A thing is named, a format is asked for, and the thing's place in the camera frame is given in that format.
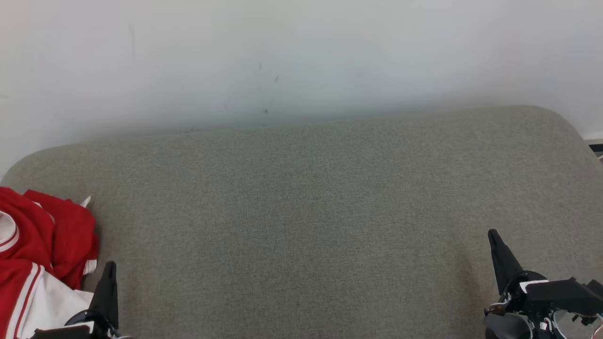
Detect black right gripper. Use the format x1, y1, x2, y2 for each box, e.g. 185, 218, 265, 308
488, 229, 603, 321

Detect red basketball jersey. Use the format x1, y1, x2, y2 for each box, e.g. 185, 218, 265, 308
0, 186, 95, 339

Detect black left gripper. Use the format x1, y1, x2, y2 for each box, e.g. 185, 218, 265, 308
31, 261, 132, 339

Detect red shorts with white panels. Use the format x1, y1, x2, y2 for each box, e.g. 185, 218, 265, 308
24, 189, 99, 290

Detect grey fabric sofa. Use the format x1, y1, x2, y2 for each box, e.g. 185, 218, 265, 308
0, 105, 603, 339

